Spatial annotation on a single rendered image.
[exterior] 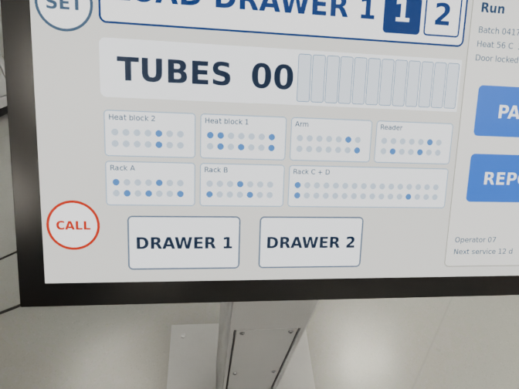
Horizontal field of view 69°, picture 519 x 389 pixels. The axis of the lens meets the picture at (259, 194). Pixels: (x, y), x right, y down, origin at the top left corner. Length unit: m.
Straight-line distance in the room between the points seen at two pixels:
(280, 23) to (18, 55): 0.20
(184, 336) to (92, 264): 1.00
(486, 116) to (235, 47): 0.23
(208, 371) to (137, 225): 0.99
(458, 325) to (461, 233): 1.26
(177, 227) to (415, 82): 0.24
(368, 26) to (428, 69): 0.06
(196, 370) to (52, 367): 0.44
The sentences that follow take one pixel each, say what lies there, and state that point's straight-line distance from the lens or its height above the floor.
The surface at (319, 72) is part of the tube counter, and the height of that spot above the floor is 1.11.
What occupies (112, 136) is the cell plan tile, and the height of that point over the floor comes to 1.07.
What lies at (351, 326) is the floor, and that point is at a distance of 1.46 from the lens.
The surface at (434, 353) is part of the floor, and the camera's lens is 1.55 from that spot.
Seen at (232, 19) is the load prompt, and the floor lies 1.14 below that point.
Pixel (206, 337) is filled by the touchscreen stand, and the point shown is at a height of 0.03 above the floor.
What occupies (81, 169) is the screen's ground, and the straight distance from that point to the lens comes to 0.33.
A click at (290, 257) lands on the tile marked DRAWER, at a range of 0.34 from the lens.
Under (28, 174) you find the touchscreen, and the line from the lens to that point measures 0.35.
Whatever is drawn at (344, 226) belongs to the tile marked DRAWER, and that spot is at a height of 1.02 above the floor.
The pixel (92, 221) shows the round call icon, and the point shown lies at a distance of 0.34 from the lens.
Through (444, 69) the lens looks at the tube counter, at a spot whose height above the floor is 1.12.
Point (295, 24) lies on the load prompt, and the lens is 0.34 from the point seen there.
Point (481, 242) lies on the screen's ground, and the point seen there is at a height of 1.00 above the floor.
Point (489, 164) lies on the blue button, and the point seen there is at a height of 1.06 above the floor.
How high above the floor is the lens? 1.28
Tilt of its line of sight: 48 degrees down
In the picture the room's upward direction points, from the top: 9 degrees clockwise
